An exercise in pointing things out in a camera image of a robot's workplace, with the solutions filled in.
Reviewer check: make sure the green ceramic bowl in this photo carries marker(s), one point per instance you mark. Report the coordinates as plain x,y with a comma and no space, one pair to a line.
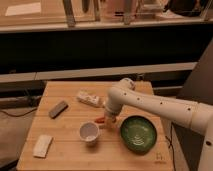
138,134

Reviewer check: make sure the white sponge pad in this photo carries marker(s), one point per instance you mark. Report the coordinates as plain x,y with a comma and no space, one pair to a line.
42,145

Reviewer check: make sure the grey rectangular block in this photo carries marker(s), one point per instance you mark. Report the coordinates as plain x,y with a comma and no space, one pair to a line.
56,110

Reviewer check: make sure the red orange pepper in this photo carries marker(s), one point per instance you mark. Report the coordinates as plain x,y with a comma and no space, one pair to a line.
100,120

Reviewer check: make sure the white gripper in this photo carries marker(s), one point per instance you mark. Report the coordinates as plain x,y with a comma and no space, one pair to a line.
109,124

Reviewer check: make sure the white ceramic cup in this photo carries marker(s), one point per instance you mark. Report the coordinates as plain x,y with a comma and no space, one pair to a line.
89,133

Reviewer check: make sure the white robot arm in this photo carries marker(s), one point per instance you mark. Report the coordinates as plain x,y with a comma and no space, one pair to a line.
193,115

